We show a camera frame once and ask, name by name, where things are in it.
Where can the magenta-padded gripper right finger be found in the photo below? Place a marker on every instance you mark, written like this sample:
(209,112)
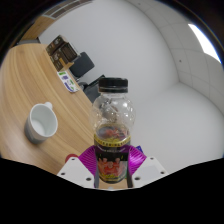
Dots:
(146,170)

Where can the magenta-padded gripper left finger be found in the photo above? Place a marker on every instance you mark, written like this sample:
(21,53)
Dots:
(78,170)

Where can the clear black-capped drink bottle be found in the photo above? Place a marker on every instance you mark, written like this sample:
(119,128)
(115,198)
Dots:
(112,133)

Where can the flat round red coaster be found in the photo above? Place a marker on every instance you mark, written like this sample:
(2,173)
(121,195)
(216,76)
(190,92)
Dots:
(70,157)

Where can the white and grey mug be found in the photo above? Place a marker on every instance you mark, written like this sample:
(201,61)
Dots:
(40,125)

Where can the grey mesh office chair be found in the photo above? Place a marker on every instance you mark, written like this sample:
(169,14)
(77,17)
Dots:
(92,88)

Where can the green and white leaflet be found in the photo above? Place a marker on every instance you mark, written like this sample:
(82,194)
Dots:
(68,81)

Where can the black office chair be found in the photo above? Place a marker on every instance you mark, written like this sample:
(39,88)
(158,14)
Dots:
(81,65)

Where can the large dark brown box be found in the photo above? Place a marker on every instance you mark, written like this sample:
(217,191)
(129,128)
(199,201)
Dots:
(66,55)

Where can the small dark brown box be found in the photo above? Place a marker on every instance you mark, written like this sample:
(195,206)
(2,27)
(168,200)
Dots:
(54,44)

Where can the long ceiling light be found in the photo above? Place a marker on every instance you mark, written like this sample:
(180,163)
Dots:
(204,43)

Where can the wooden glass-door cabinet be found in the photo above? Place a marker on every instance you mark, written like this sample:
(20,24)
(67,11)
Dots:
(38,28)

